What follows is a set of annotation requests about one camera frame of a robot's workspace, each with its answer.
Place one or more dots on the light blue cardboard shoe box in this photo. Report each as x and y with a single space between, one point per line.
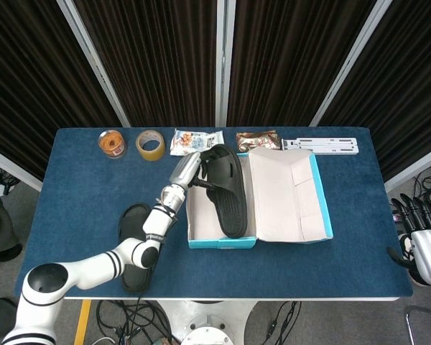
276 201

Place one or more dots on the grey partition frame post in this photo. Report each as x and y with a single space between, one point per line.
93 61
224 61
352 61

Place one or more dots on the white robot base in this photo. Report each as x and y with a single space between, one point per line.
208 323

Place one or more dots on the dark pleated curtain panel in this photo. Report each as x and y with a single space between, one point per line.
158 61
28 79
291 61
406 79

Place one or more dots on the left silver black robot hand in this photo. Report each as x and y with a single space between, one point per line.
183 170

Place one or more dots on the grey metal tube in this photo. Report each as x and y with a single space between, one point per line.
410 323

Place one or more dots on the brown gold snack packet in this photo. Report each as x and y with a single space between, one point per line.
256 141

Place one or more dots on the white metal bracket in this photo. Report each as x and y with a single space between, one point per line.
319 145

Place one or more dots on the blue table cloth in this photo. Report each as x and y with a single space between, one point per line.
82 201

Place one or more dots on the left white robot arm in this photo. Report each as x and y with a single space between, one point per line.
93 266

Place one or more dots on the yellow packing tape roll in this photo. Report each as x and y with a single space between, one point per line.
158 152

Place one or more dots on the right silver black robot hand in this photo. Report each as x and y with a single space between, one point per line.
429 255

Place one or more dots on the grey partition frame rail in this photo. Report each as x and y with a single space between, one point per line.
413 169
10 167

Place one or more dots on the clear jar of rubber bands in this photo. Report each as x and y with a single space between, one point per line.
112 143

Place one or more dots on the black rubber slipper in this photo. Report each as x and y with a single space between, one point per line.
230 208
131 219

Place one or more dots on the white snack packet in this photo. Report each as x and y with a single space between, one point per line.
194 140

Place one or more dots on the yellow floor tape strip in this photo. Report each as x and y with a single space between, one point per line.
82 323

